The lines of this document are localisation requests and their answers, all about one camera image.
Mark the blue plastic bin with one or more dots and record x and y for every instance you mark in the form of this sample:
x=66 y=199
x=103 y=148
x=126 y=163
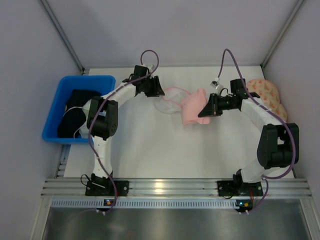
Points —
x=101 y=83

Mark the aluminium mounting rail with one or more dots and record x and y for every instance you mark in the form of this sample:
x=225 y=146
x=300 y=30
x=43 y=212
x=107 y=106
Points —
x=285 y=188

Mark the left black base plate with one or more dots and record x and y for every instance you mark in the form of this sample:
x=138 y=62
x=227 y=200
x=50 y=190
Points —
x=101 y=189

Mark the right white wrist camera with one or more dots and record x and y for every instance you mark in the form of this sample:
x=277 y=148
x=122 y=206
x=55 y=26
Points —
x=217 y=85

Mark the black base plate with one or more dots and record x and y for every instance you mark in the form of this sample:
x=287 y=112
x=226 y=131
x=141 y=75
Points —
x=101 y=189
x=228 y=188

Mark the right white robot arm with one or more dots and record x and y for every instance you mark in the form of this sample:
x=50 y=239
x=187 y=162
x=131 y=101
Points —
x=278 y=146

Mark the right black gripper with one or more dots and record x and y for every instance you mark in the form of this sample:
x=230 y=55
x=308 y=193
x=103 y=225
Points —
x=213 y=105

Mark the dark navy garment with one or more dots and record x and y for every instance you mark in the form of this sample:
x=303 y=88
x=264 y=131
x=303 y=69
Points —
x=78 y=98

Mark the floral padded laundry case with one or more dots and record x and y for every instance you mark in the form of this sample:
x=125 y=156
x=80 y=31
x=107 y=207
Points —
x=269 y=94

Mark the white mesh laundry bag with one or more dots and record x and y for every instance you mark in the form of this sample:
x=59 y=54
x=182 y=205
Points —
x=171 y=101

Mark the pink bra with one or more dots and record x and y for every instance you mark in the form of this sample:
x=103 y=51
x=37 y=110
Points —
x=192 y=105

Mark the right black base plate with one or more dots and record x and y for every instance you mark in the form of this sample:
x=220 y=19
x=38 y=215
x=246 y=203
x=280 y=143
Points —
x=228 y=188

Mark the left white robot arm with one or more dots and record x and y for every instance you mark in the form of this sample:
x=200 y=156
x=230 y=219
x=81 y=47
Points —
x=102 y=123

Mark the slotted cable duct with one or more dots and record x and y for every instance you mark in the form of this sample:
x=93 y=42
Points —
x=147 y=203

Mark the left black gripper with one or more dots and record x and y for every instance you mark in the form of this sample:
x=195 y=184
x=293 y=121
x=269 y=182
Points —
x=155 y=86

